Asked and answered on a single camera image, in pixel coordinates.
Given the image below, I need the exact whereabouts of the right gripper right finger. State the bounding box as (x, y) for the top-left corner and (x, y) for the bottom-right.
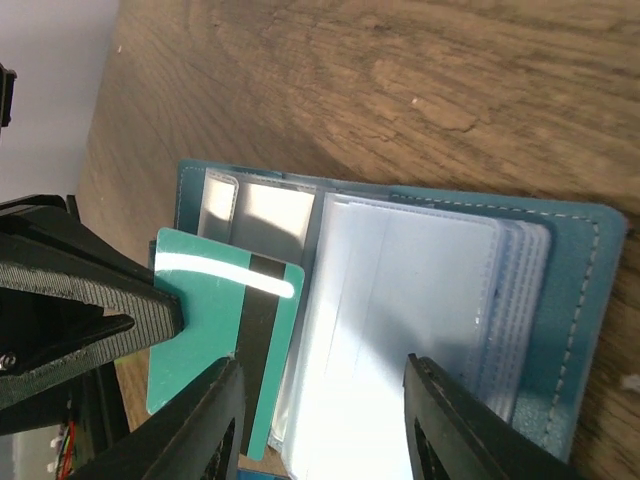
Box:
(403, 354), (580, 479)

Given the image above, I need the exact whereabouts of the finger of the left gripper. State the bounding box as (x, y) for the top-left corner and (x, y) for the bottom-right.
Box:
(1, 195), (184, 435)

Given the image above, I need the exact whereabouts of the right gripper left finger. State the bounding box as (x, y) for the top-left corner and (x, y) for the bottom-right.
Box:
(71, 357), (245, 479)

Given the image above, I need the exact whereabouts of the teal leather card holder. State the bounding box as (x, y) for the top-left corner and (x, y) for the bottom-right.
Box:
(170, 160), (628, 479)

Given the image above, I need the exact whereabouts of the teal card with black stripe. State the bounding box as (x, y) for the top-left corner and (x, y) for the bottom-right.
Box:
(146, 228), (305, 461)

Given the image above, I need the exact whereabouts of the blue credit card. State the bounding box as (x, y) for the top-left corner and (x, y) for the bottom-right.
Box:
(237, 469), (289, 480)

